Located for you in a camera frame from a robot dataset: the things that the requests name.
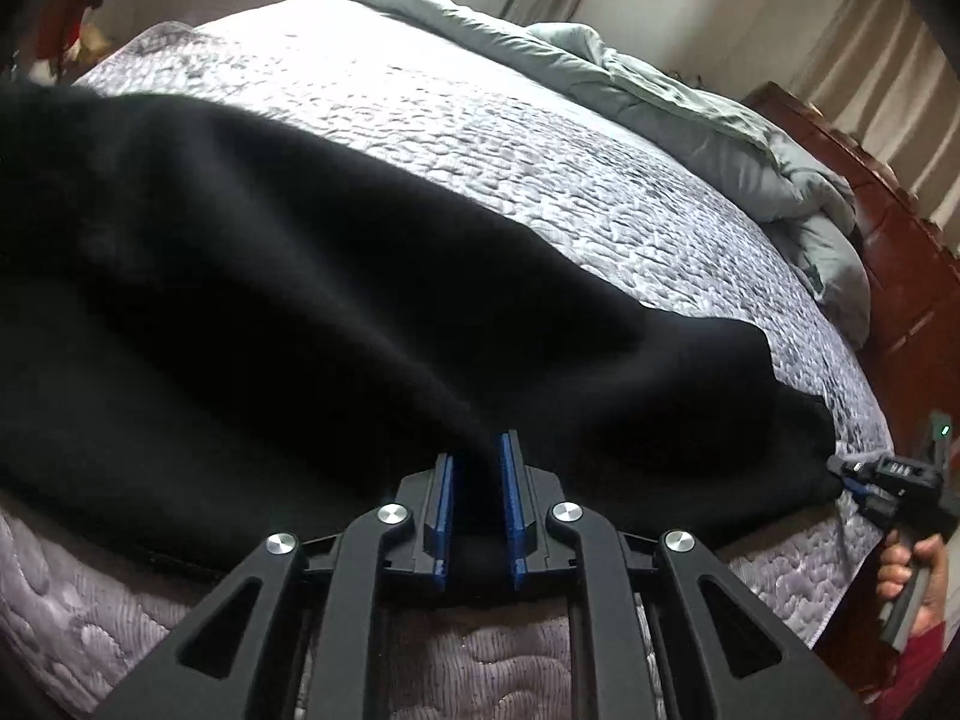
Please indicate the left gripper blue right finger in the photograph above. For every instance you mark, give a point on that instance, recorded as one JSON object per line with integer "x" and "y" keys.
{"x": 517, "y": 507}

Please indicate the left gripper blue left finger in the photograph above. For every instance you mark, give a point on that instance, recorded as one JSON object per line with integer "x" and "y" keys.
{"x": 437, "y": 520}

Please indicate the black pants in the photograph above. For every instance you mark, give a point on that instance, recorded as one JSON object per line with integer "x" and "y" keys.
{"x": 216, "y": 326}

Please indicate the red-brown wooden headboard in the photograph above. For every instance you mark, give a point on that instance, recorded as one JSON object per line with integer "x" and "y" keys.
{"x": 911, "y": 357}

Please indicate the grey quilted bedspread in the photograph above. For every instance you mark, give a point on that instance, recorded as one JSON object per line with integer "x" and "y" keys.
{"x": 76, "y": 619}

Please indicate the grey-green duvet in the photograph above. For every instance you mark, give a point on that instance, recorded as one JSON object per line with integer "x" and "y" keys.
{"x": 808, "y": 209}

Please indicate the beige curtain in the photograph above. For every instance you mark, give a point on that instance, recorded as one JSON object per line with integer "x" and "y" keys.
{"x": 875, "y": 70}

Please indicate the red hanging garment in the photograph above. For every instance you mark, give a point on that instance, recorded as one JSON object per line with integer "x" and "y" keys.
{"x": 58, "y": 28}

